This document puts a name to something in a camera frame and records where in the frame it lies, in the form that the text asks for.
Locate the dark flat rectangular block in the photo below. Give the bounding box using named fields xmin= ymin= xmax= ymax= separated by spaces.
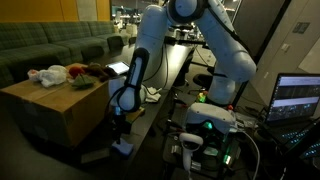
xmin=80 ymin=148 xmax=111 ymax=165

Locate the white terry towel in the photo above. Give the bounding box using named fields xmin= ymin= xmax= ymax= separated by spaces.
xmin=141 ymin=85 xmax=162 ymax=104

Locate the white-framed tablet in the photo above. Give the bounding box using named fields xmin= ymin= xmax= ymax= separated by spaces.
xmin=106 ymin=60 xmax=131 ymax=76

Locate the open laptop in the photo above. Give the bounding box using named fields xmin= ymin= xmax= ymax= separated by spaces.
xmin=261 ymin=73 xmax=320 ymax=161

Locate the white wall switch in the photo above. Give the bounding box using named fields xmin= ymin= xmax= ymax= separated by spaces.
xmin=280 ymin=42 xmax=291 ymax=53

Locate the red round toy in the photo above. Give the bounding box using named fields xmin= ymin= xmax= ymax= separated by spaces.
xmin=68 ymin=65 xmax=86 ymax=79

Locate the white VR headset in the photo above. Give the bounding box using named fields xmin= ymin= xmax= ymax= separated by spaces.
xmin=184 ymin=102 xmax=238 ymax=134

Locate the large cardboard box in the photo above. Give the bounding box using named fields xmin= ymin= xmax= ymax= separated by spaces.
xmin=0 ymin=63 xmax=113 ymax=148

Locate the dark green cloth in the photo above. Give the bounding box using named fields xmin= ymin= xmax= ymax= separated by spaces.
xmin=70 ymin=73 xmax=96 ymax=90

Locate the white plastic bag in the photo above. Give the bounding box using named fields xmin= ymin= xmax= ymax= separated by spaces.
xmin=27 ymin=64 xmax=69 ymax=88

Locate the red and black toy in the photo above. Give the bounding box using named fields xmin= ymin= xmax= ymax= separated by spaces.
xmin=83 ymin=63 xmax=118 ymax=83

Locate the green plaid sofa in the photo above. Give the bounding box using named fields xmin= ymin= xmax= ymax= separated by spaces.
xmin=0 ymin=21 xmax=131 ymax=89

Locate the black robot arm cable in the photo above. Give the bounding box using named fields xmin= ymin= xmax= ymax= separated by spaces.
xmin=143 ymin=0 xmax=253 ymax=91

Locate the grey wall sign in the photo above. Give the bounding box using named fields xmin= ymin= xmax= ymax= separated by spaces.
xmin=292 ymin=21 xmax=311 ymax=35

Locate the black bar camera on stand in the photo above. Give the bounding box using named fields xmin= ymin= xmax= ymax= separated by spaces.
xmin=164 ymin=24 xmax=205 ymax=46

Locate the white paper roll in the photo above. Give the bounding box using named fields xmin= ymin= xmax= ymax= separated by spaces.
xmin=126 ymin=23 xmax=139 ymax=37

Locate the blue sponge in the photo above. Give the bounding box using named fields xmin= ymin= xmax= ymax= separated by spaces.
xmin=111 ymin=137 xmax=135 ymax=158

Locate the white VR controller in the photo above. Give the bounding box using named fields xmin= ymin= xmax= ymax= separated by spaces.
xmin=178 ymin=132 xmax=204 ymax=173

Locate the small green yellow toy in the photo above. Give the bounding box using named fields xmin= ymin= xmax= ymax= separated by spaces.
xmin=196 ymin=91 xmax=208 ymax=104

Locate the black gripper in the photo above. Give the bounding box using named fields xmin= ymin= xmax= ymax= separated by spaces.
xmin=111 ymin=114 xmax=130 ymax=144

